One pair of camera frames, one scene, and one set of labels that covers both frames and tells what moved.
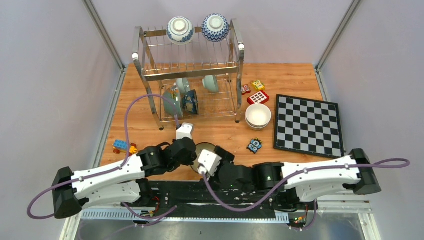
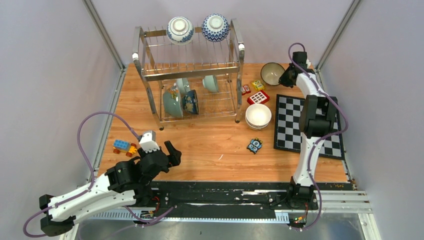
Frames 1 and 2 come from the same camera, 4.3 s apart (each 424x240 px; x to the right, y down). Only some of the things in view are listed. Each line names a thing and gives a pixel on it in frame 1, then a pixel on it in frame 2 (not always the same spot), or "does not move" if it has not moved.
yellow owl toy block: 258,85 does not move
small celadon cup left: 183,85 does not move
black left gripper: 189,161 -> 175,155
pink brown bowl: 207,146 -> 271,73
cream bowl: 257,128 does not move
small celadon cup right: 210,83 does not move
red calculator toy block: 260,97 does not move
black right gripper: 227,157 -> 283,79
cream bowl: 258,115 does not move
